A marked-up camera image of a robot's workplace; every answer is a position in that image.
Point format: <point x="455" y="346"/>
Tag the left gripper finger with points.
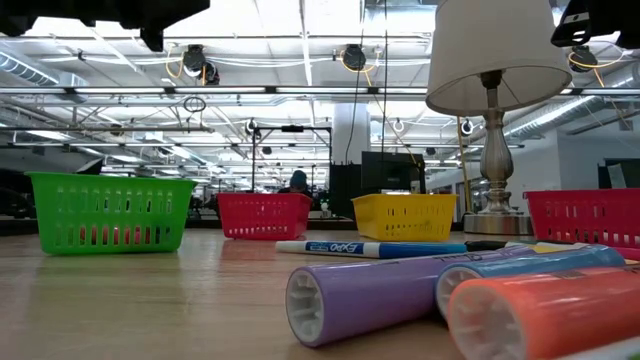
<point x="180" y="9"/>

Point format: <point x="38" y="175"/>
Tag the green plastic slotted basket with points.
<point x="110" y="180"/>

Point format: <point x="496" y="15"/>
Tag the red Sharpie marker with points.
<point x="627" y="254"/>

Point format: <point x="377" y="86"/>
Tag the thin yellow highlighter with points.
<point x="547" y="248"/>

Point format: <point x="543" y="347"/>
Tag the black Sharpie marker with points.
<point x="485" y="246"/>

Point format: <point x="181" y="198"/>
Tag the blue Sharpie highlighter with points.
<point x="525" y="272"/>

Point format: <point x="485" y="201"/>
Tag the orange Sharpie highlighter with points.
<point x="565" y="305"/>

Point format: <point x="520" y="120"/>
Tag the dark blue Expo marker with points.
<point x="420" y="250"/>

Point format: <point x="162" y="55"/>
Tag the purple Sharpie highlighter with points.
<point x="370" y="300"/>

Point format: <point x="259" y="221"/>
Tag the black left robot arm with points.
<point x="30" y="12"/>

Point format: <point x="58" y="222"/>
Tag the long ceiling light bar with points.
<point x="225" y="90"/>

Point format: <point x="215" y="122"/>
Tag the silver lamp with white shade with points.
<point x="495" y="50"/>

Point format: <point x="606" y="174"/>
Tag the red plastic slotted basket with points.
<point x="265" y="197"/>
<point x="580" y="196"/>

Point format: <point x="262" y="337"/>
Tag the person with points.
<point x="298" y="180"/>

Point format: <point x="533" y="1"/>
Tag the dark desk furniture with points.
<point x="12" y="195"/>

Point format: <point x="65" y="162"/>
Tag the black cabinet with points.
<point x="345" y="175"/>

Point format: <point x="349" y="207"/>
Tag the black monitor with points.
<point x="392" y="172"/>

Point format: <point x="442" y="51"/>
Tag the yellow plastic slotted basket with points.
<point x="405" y="200"/>

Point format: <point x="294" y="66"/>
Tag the silver air duct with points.
<point x="30" y="70"/>
<point x="575" y="107"/>

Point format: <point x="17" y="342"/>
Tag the dark wall board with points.
<point x="607" y="172"/>

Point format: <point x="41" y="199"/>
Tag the black gantry frame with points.
<point x="292" y="128"/>

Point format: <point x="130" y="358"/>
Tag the black aluminium table frame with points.
<point x="335" y="225"/>

